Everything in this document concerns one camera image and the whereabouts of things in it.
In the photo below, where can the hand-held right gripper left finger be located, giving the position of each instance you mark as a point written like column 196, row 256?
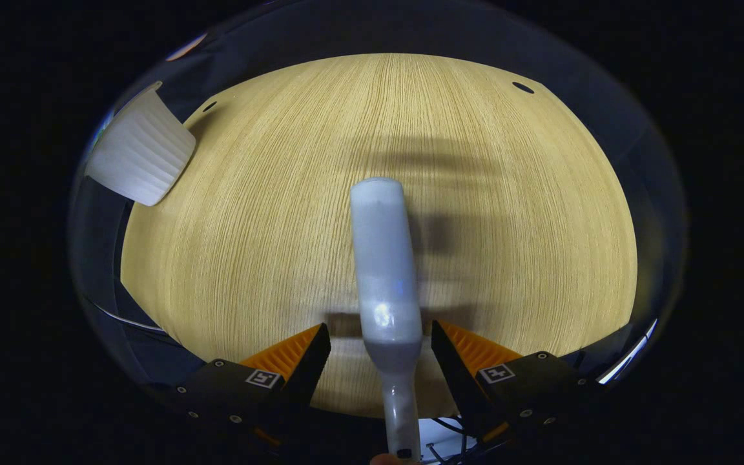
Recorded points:
column 310, row 368

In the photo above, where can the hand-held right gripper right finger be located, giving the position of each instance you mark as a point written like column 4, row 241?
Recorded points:
column 453, row 374

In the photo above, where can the small white broom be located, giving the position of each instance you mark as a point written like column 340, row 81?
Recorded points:
column 382, row 258

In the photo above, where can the white ribbed garbage bin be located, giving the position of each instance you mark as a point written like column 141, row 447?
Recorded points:
column 143, row 152

